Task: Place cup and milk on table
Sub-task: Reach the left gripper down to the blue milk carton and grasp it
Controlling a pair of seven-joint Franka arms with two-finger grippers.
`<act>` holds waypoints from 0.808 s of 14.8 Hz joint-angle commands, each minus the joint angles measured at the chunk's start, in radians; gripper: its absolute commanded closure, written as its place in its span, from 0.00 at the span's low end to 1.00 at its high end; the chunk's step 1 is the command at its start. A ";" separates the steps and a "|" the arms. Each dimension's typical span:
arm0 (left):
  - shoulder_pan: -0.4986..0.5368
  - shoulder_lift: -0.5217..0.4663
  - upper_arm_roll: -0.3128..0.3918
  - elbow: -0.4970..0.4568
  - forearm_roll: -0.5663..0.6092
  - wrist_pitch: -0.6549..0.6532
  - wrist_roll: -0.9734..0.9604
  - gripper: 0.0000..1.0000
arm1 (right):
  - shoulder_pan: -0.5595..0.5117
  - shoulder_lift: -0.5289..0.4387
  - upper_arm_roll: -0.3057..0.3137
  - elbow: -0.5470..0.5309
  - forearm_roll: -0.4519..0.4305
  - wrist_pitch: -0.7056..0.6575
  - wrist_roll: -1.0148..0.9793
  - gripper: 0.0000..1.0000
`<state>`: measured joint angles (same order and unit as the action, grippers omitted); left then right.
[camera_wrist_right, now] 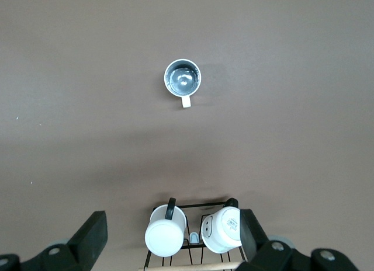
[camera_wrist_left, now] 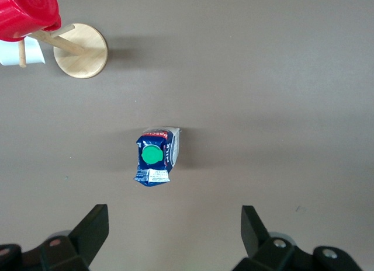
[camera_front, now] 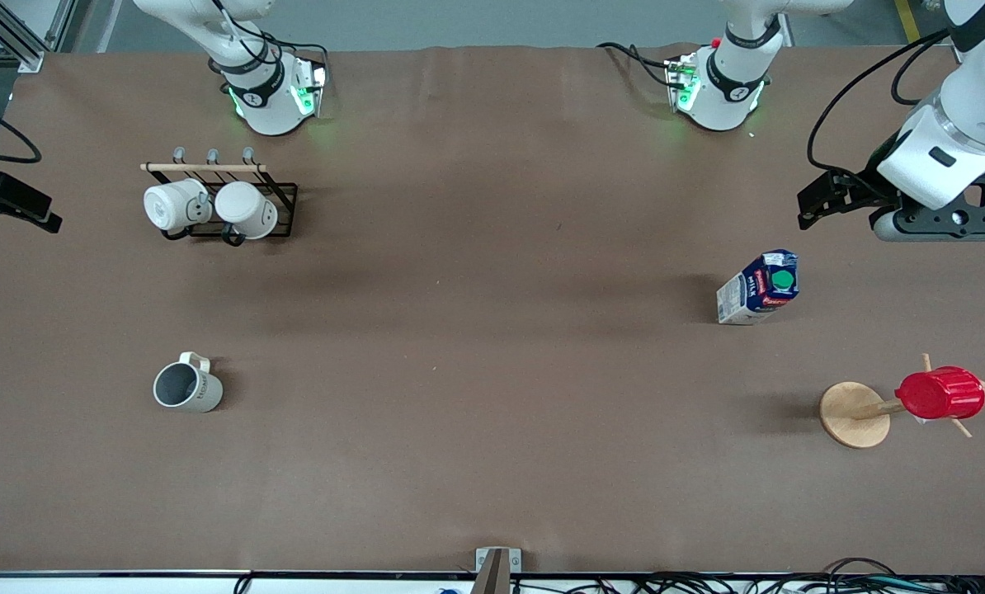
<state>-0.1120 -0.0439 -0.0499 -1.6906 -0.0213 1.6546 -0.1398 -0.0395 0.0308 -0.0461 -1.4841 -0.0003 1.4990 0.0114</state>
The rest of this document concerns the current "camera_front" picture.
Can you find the red plastic cup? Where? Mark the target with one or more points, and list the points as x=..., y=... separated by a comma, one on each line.
x=942, y=393

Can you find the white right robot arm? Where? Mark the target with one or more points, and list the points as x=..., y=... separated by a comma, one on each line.
x=266, y=103

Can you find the white ceramic mug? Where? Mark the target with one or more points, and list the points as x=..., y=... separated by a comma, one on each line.
x=171, y=206
x=245, y=208

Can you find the grey metal camera bracket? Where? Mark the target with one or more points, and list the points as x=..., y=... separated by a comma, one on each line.
x=497, y=569

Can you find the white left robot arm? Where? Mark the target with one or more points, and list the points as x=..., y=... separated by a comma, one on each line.
x=975, y=99

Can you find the aluminium frame profile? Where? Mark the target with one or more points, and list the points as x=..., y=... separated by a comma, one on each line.
x=14, y=41

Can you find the wooden mug tree stand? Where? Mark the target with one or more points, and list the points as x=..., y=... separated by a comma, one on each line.
x=851, y=417

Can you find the cream mug grey interior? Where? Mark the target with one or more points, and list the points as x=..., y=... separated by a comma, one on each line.
x=200, y=394

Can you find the blue white milk carton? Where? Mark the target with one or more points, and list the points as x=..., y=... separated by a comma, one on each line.
x=756, y=289

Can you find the table cover sheet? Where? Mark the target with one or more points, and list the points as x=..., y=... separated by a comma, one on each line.
x=492, y=206

